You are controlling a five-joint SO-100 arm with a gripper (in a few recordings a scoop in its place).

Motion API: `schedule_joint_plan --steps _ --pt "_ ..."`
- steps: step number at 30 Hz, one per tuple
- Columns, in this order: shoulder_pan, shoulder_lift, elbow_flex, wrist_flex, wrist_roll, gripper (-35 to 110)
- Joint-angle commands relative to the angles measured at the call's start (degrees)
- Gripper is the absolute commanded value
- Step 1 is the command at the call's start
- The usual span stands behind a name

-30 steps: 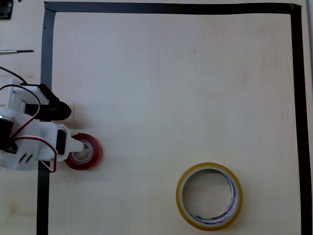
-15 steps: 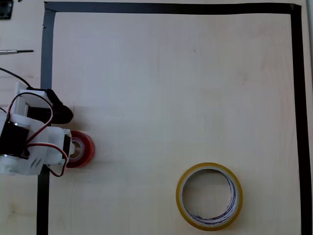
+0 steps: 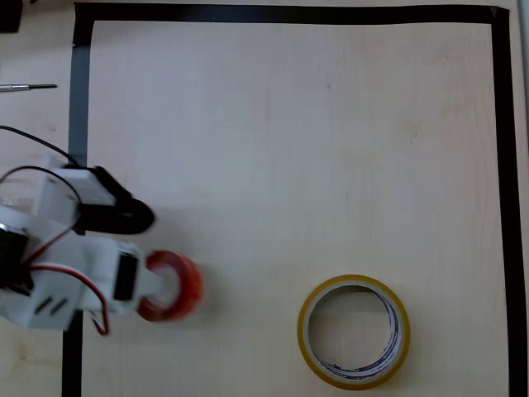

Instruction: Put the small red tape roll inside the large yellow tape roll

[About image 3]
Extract small red tape roll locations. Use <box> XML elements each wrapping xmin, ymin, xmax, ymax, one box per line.
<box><xmin>136</xmin><ymin>250</ymin><xmax>206</xmax><ymax>323</ymax></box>

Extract big yellow tape roll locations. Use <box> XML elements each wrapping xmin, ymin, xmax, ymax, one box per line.
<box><xmin>296</xmin><ymin>274</ymin><xmax>412</xmax><ymax>391</ymax></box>

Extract thin metal screwdriver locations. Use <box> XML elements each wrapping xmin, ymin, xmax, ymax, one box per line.
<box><xmin>0</xmin><ymin>84</ymin><xmax>58</xmax><ymax>93</ymax></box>

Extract black flat box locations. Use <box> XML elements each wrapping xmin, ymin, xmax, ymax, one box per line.
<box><xmin>0</xmin><ymin>0</ymin><xmax>22</xmax><ymax>34</ymax></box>

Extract looped black cable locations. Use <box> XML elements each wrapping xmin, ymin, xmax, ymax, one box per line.
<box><xmin>0</xmin><ymin>165</ymin><xmax>82</xmax><ymax>232</ymax></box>

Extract thin black cable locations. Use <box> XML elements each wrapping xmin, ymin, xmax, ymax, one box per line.
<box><xmin>0</xmin><ymin>125</ymin><xmax>82</xmax><ymax>167</ymax></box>

